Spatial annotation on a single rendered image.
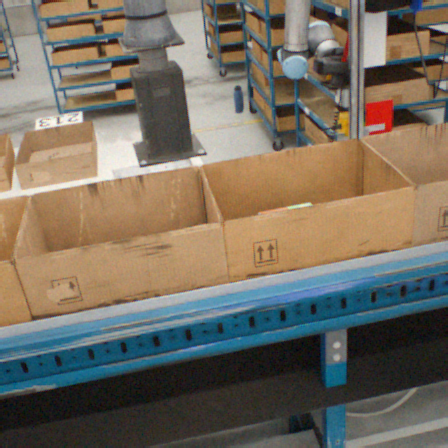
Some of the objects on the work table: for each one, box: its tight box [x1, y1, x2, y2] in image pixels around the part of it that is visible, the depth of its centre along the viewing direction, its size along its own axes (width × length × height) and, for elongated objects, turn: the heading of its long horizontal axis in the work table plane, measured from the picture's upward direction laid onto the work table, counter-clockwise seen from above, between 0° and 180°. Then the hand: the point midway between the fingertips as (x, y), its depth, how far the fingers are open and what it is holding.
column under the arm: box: [130, 61, 207, 168], centre depth 217 cm, size 26×26×33 cm
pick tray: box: [14, 120, 98, 191], centre depth 221 cm, size 28×38×10 cm
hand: (349, 92), depth 198 cm, fingers closed
